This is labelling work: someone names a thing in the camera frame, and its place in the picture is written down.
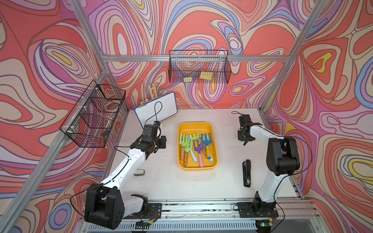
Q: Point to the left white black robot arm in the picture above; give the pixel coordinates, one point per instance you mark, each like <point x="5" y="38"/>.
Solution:
<point x="105" y="203"/>

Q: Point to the light green fork wooden handle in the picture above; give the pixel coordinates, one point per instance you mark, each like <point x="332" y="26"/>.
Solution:
<point x="183" y="143"/>

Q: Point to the green circuit board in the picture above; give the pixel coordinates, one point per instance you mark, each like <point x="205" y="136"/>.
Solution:
<point x="143" y="224"/>

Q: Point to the black wire basket left wall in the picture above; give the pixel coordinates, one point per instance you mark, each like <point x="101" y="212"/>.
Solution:
<point x="91" y="126"/>

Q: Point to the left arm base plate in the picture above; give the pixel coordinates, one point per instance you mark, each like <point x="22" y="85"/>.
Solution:
<point x="153" y="211"/>

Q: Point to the black wire basket back wall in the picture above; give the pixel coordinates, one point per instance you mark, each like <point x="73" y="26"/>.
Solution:
<point x="190" y="63"/>

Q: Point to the black stapler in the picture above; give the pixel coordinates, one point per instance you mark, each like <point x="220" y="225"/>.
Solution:
<point x="246" y="168"/>

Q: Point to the black wire basket wall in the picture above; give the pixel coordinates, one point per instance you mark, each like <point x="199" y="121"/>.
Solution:
<point x="91" y="126"/>
<point x="190" y="63"/>

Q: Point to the teal rake yellow handle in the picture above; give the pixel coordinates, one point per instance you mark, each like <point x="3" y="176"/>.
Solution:
<point x="207" y="142"/>

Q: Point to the purple fork pink handle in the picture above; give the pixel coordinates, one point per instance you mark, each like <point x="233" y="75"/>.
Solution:
<point x="199" y="147"/>

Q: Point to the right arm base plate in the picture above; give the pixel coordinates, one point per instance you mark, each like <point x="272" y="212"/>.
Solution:
<point x="253" y="210"/>

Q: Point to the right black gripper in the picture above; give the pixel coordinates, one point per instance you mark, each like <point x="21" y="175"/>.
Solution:
<point x="240" y="138"/>

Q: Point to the green rake wooden handle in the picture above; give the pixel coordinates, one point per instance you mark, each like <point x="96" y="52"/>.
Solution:
<point x="196" y="137"/>

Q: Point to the yellow plastic storage tray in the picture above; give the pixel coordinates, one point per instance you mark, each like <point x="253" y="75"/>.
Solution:
<point x="188" y="128"/>

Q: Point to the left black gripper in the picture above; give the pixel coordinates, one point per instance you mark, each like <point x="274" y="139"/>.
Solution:
<point x="162" y="140"/>

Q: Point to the yellow sponge in basket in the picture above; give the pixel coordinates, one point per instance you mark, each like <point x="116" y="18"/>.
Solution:
<point x="206" y="75"/>

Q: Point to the wooden easel stand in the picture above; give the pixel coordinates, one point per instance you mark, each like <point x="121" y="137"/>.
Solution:
<point x="153" y="93"/>

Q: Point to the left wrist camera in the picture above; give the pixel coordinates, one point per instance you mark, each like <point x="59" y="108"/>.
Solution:
<point x="157" y="123"/>

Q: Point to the blue framed whiteboard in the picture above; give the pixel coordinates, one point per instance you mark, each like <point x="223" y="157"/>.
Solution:
<point x="157" y="110"/>

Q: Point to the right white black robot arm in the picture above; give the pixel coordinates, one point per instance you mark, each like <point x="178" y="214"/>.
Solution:
<point x="282" y="160"/>

